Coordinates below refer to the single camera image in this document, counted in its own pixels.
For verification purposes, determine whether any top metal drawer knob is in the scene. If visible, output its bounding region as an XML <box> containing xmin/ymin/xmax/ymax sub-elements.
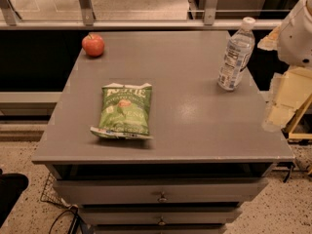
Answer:
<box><xmin>158</xmin><ymin>192</ymin><xmax>168</xmax><ymax>203</ymax></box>

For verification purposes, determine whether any wire mesh basket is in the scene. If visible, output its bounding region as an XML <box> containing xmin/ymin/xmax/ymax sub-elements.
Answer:
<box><xmin>40</xmin><ymin>173</ymin><xmax>69</xmax><ymax>209</ymax></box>

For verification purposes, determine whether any metal drawer knob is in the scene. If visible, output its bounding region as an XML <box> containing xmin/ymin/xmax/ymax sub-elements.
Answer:
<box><xmin>157</xmin><ymin>217</ymin><xmax>167</xmax><ymax>226</ymax></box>
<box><xmin>158</xmin><ymin>192</ymin><xmax>168</xmax><ymax>203</ymax></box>

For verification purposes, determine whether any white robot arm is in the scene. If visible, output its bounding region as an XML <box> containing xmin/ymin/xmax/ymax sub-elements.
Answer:
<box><xmin>257</xmin><ymin>0</ymin><xmax>312</xmax><ymax>132</ymax></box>

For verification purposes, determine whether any black cable on floor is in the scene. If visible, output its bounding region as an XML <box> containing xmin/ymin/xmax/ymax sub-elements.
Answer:
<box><xmin>48</xmin><ymin>207</ymin><xmax>82</xmax><ymax>234</ymax></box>

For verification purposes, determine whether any black object at left edge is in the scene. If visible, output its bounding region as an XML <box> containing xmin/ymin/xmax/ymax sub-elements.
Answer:
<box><xmin>0</xmin><ymin>173</ymin><xmax>28</xmax><ymax>227</ymax></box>

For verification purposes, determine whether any top grey drawer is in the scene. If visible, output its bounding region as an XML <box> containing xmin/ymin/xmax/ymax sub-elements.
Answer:
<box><xmin>54</xmin><ymin>178</ymin><xmax>268</xmax><ymax>205</ymax></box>

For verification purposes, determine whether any green chip bag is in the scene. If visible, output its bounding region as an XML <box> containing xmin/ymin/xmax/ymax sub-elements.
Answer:
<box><xmin>90</xmin><ymin>83</ymin><xmax>152</xmax><ymax>139</ymax></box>

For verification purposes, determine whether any clear plastic water bottle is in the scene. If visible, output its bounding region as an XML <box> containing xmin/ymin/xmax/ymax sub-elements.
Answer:
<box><xmin>217</xmin><ymin>17</ymin><xmax>255</xmax><ymax>91</ymax></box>

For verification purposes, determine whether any grey drawer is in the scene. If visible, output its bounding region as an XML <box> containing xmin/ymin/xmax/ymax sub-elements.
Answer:
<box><xmin>54</xmin><ymin>178</ymin><xmax>268</xmax><ymax>205</ymax></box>
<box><xmin>79</xmin><ymin>208</ymin><xmax>241</xmax><ymax>225</ymax></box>

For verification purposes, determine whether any grey drawer cabinet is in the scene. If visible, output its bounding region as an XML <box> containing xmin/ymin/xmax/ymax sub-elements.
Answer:
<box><xmin>33</xmin><ymin>31</ymin><xmax>293</xmax><ymax>234</ymax></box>

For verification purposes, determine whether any metal window railing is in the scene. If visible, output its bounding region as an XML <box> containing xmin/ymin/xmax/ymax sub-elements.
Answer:
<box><xmin>0</xmin><ymin>0</ymin><xmax>298</xmax><ymax>30</ymax></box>

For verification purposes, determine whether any yellow wooden frame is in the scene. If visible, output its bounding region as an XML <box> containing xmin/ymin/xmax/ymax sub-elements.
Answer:
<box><xmin>285</xmin><ymin>95</ymin><xmax>312</xmax><ymax>141</ymax></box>

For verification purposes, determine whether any red apple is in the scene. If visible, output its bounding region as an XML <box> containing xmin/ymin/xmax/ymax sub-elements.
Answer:
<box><xmin>82</xmin><ymin>33</ymin><xmax>104</xmax><ymax>58</ymax></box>

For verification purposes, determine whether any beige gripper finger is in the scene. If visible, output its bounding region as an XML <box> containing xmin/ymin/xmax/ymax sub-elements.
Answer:
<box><xmin>262</xmin><ymin>66</ymin><xmax>312</xmax><ymax>132</ymax></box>
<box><xmin>257</xmin><ymin>26</ymin><xmax>281</xmax><ymax>51</ymax></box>

